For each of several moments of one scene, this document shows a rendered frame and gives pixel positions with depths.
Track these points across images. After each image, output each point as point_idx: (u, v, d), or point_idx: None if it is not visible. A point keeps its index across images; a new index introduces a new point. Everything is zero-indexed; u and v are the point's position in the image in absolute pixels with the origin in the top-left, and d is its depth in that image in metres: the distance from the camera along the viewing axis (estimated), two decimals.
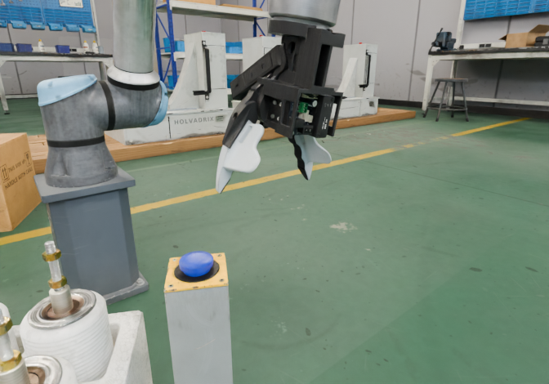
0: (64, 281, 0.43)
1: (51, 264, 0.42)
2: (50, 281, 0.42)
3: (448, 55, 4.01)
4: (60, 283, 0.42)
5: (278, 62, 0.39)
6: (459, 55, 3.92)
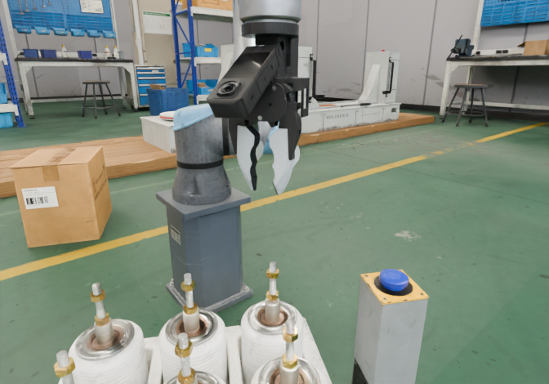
0: (278, 294, 0.51)
1: (273, 280, 0.50)
2: (268, 294, 0.51)
3: (466, 61, 4.10)
4: (277, 296, 0.51)
5: (281, 60, 0.42)
6: (478, 61, 4.01)
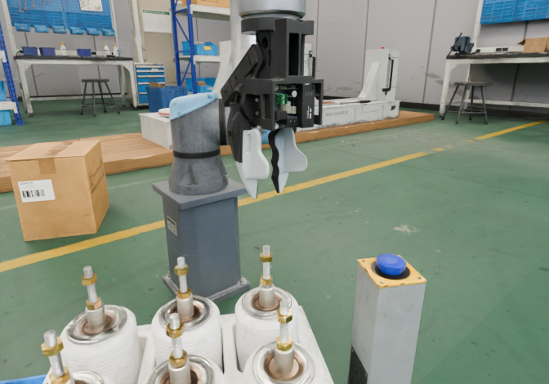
0: (272, 279, 0.51)
1: (266, 265, 0.49)
2: (262, 279, 0.50)
3: (466, 59, 4.09)
4: (271, 280, 0.50)
5: (256, 60, 0.39)
6: (478, 59, 4.00)
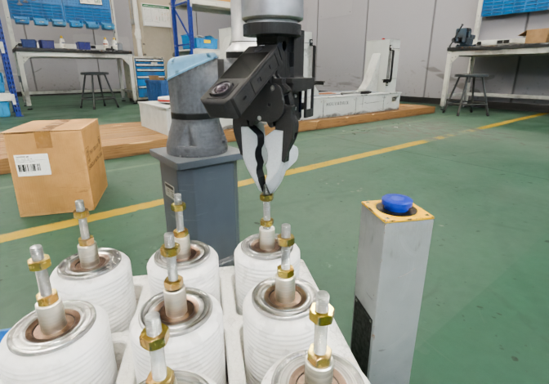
0: None
1: (270, 203, 0.48)
2: (271, 220, 0.48)
3: (468, 51, 4.07)
4: None
5: (281, 60, 0.42)
6: (479, 51, 3.98)
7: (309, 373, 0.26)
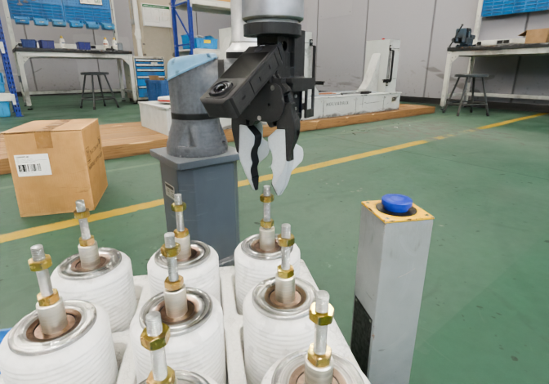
0: (262, 224, 0.48)
1: (264, 203, 0.48)
2: None
3: (468, 51, 4.07)
4: (260, 221, 0.48)
5: (282, 60, 0.42)
6: (479, 51, 3.98)
7: (309, 373, 0.26)
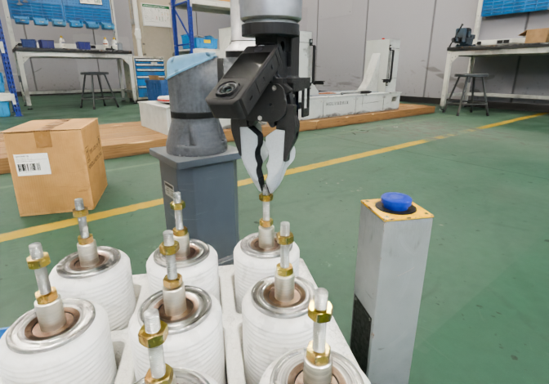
0: (272, 222, 0.48)
1: (265, 204, 0.47)
2: (261, 220, 0.48)
3: (467, 51, 4.07)
4: (270, 222, 0.48)
5: (281, 60, 0.42)
6: (479, 51, 3.98)
7: (307, 371, 0.26)
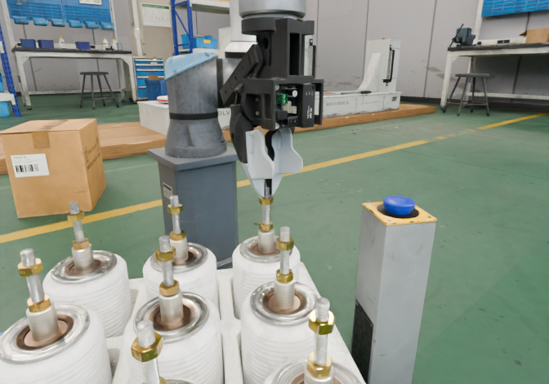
0: (271, 225, 0.47)
1: (265, 207, 0.46)
2: (261, 223, 0.47)
3: (468, 51, 4.06)
4: (269, 226, 0.47)
5: (256, 60, 0.40)
6: (479, 51, 3.97)
7: None
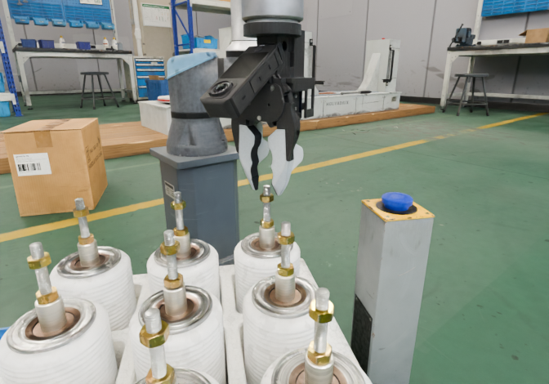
0: None
1: (270, 203, 0.48)
2: (270, 221, 0.48)
3: (468, 51, 4.07)
4: (271, 218, 0.49)
5: (281, 60, 0.42)
6: (479, 51, 3.98)
7: (309, 371, 0.26)
